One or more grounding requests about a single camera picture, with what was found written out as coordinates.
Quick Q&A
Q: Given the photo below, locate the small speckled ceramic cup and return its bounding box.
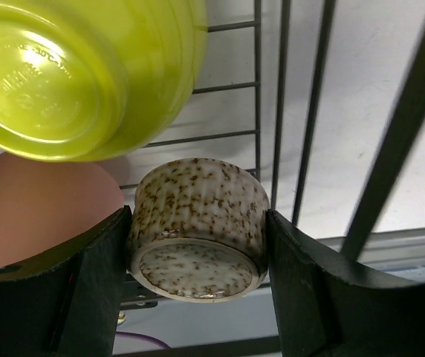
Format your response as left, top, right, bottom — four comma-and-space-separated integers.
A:
127, 158, 270, 303

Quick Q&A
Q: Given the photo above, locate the lime green bowl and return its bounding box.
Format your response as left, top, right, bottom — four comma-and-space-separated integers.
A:
0, 1, 207, 161

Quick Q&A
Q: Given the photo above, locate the black wire dish rack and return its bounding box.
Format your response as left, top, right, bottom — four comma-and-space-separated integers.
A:
0, 0, 425, 263

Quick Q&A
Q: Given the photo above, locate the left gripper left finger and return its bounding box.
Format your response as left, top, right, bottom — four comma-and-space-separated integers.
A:
0, 207, 132, 356

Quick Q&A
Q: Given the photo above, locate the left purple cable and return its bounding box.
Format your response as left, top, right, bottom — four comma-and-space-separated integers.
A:
115, 329, 171, 349

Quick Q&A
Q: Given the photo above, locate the aluminium table edge rail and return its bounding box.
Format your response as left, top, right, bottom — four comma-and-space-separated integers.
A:
119, 225, 425, 309

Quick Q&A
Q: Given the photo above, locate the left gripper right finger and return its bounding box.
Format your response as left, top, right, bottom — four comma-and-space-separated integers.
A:
265, 210, 425, 356

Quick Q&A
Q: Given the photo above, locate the pink plastic cup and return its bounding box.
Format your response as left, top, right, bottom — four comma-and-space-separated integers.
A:
0, 153, 125, 268

